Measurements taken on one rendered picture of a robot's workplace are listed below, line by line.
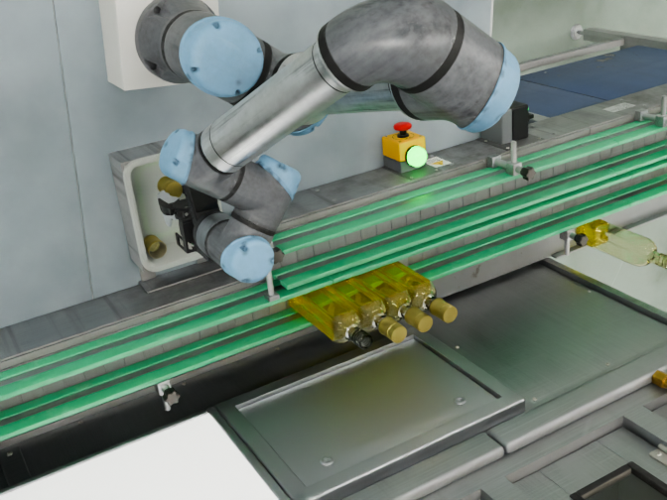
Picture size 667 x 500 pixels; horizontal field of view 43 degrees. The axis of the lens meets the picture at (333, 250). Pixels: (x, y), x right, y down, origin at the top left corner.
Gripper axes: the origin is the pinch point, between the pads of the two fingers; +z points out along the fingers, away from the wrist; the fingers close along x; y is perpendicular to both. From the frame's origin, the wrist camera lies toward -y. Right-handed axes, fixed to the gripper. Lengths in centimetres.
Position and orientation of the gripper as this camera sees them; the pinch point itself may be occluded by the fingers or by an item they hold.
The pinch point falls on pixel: (172, 189)
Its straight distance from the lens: 161.2
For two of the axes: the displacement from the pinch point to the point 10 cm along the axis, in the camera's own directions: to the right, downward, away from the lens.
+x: 8.6, -2.6, 4.3
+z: -5.0, -3.2, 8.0
